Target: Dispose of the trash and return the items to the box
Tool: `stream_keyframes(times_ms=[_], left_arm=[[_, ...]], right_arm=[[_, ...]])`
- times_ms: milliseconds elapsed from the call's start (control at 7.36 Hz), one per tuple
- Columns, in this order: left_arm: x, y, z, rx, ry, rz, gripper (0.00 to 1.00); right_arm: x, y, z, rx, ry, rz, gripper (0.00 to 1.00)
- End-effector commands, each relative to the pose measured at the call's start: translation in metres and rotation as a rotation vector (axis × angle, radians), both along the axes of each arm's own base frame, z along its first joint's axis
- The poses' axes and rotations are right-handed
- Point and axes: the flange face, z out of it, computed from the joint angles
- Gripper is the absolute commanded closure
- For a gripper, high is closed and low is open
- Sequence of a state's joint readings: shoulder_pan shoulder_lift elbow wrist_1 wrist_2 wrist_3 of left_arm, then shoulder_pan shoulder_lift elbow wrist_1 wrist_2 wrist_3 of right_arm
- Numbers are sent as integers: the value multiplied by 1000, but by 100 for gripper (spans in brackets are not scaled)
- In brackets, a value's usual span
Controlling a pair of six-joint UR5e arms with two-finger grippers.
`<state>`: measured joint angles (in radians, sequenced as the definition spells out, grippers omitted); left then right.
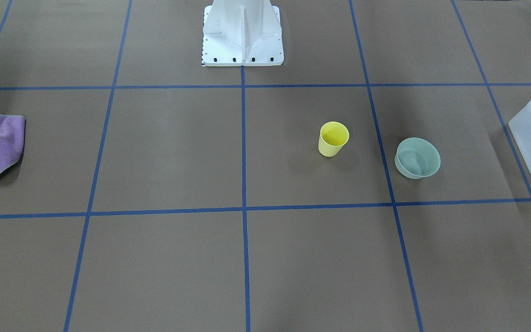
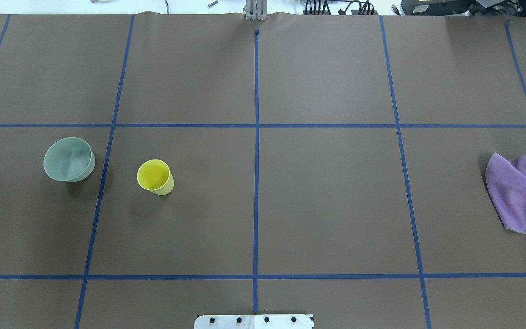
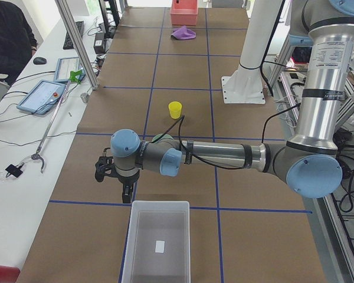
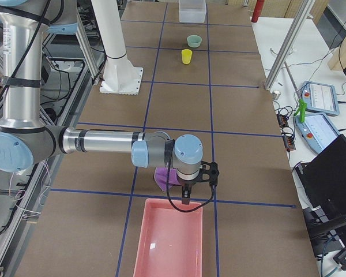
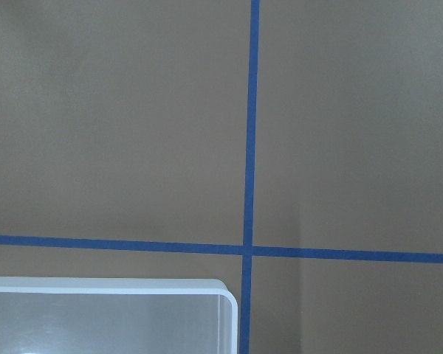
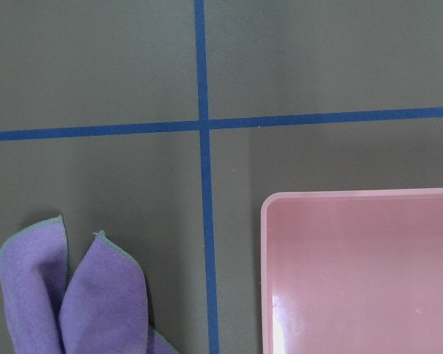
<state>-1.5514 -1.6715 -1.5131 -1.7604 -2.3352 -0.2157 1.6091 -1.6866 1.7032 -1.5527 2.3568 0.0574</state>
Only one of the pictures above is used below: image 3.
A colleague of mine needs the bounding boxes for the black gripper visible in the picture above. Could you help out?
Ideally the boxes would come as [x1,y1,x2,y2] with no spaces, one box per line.
[122,182,135,203]

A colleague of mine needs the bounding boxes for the yellow plastic cup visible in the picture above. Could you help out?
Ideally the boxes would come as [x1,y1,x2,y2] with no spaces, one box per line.
[168,101,182,119]

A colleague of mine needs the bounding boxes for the purple microfiber cloth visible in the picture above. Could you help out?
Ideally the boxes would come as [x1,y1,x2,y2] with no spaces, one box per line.
[171,25,196,40]

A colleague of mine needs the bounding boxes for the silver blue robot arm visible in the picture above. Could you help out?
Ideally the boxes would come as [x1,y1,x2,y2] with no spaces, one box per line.
[95,1,354,203]

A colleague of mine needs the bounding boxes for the white translucent plastic bin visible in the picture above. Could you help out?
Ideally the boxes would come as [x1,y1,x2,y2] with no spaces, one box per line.
[122,200,191,282]

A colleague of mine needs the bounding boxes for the small silver cylinder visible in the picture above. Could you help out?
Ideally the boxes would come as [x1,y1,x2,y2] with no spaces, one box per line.
[80,93,89,103]

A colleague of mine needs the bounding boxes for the small black tag device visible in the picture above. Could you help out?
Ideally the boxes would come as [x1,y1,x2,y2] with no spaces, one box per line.
[5,163,24,177]

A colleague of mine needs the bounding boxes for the silver reacher grabber tool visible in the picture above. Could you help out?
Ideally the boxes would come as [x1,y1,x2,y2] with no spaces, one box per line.
[31,68,83,173]

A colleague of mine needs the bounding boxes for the near blue teach pendant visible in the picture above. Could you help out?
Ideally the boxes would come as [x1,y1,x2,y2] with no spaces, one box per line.
[17,80,66,115]

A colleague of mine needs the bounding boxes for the blue teach pendant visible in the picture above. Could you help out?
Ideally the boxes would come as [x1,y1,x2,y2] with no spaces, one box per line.
[17,80,66,115]
[54,57,85,83]

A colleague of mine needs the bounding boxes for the far blue teach pendant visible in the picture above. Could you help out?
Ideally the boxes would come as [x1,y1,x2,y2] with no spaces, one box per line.
[54,57,85,83]

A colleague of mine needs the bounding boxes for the black power adapter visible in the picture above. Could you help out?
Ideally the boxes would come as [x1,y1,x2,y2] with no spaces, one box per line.
[93,32,106,54]

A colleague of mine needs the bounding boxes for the black keyboard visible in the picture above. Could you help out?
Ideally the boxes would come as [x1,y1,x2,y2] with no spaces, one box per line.
[63,21,86,50]

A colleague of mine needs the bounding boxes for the black computer mouse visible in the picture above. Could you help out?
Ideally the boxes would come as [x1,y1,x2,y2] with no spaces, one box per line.
[32,57,47,65]

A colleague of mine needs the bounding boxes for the pink plastic bin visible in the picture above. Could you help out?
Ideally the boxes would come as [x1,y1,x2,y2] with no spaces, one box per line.
[170,0,198,26]

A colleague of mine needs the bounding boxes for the person in black sweater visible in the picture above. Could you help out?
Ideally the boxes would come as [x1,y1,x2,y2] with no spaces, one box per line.
[0,1,37,85]

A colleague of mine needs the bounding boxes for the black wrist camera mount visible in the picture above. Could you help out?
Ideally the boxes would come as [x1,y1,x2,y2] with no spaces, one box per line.
[94,147,117,182]

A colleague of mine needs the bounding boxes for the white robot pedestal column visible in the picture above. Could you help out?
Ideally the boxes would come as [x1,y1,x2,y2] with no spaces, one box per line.
[221,0,284,104]

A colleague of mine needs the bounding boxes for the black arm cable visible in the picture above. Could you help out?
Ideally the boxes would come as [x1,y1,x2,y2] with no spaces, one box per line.
[153,103,302,170]

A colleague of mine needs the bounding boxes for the aluminium frame post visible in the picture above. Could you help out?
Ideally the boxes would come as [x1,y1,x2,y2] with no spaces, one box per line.
[55,0,99,90]

